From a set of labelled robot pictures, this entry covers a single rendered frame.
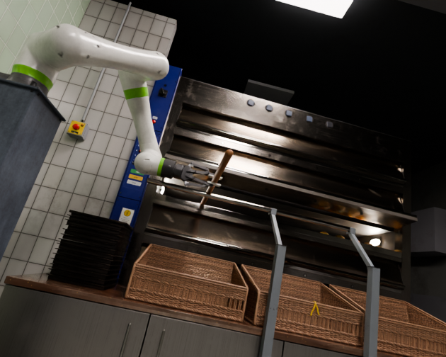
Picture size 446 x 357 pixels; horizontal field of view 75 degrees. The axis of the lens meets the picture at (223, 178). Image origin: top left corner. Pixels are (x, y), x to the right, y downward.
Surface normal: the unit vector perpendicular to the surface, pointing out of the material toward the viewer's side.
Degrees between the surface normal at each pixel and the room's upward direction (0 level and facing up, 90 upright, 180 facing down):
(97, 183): 90
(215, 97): 90
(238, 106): 90
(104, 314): 90
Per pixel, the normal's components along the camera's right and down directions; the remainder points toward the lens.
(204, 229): 0.22, -0.58
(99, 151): 0.16, -0.28
